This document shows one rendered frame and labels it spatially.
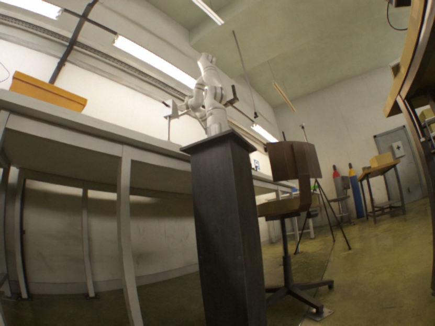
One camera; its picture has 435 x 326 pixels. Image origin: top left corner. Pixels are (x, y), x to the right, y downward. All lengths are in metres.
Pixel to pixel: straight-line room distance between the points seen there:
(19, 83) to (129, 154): 0.55
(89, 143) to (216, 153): 0.48
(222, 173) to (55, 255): 1.35
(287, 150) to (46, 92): 1.08
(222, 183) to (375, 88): 6.51
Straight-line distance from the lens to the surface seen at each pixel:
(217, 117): 0.80
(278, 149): 0.93
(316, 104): 6.57
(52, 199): 1.58
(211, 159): 0.68
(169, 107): 1.01
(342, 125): 6.17
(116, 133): 0.73
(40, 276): 1.63
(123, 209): 0.72
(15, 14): 2.39
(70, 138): 0.73
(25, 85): 0.82
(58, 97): 0.81
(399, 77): 0.95
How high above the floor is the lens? 0.55
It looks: 18 degrees up
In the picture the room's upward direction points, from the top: 6 degrees counter-clockwise
